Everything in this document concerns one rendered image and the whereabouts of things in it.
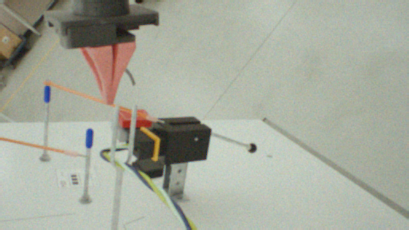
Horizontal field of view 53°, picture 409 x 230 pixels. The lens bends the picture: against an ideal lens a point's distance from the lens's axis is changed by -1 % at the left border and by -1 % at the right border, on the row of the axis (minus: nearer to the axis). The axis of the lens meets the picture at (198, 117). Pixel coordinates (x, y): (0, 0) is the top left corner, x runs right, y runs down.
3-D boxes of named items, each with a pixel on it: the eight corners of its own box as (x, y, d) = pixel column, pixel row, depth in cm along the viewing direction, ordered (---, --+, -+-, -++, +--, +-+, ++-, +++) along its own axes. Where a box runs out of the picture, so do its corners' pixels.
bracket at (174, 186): (189, 200, 49) (196, 162, 48) (172, 204, 48) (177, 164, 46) (172, 182, 53) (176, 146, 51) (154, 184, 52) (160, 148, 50)
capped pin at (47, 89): (53, 159, 54) (57, 79, 50) (43, 162, 53) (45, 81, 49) (46, 155, 54) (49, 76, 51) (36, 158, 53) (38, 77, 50)
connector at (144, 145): (174, 153, 47) (176, 137, 46) (136, 160, 44) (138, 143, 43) (160, 143, 49) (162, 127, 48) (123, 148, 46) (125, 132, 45)
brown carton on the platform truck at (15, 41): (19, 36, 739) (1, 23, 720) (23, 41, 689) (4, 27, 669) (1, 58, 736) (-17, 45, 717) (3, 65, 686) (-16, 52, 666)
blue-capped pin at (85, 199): (93, 203, 46) (99, 130, 43) (80, 204, 45) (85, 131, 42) (89, 196, 47) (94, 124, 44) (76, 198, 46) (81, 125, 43)
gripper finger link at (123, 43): (140, 109, 44) (136, 21, 41) (73, 123, 41) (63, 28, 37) (117, 90, 50) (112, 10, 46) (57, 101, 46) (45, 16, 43)
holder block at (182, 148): (207, 160, 49) (212, 128, 47) (164, 165, 46) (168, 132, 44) (188, 145, 52) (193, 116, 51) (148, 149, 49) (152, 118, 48)
